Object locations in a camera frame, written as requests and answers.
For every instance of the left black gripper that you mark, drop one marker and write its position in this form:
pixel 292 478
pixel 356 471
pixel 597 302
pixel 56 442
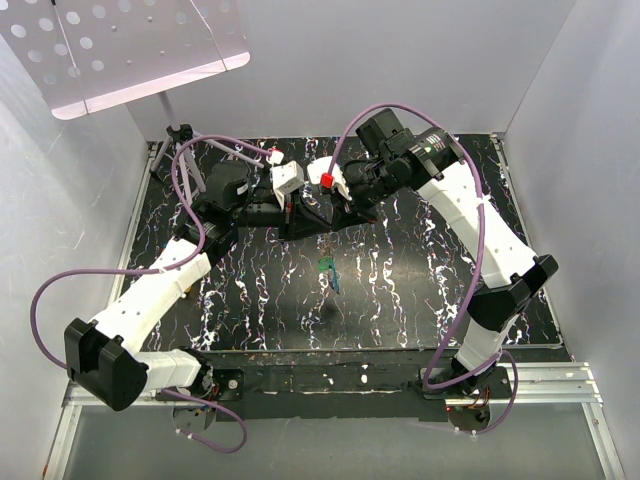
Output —
pixel 298 220

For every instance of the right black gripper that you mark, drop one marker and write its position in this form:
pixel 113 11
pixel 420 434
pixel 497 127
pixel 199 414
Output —
pixel 346 213

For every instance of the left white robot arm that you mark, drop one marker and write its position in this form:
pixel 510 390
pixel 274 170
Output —
pixel 104 355

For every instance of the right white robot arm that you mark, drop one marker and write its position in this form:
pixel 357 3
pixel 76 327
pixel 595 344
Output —
pixel 507 273

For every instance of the green key tag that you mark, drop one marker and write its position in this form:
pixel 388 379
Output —
pixel 326 264

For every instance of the perforated music stand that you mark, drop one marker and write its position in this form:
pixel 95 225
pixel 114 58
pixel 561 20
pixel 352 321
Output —
pixel 69 69

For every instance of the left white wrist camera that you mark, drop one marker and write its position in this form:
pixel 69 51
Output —
pixel 286 176

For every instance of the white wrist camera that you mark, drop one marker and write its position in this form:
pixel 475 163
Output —
pixel 286 176
pixel 323 173

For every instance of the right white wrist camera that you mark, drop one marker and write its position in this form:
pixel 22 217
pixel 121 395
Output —
pixel 323 173

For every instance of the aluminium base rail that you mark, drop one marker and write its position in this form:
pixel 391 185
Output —
pixel 325 393

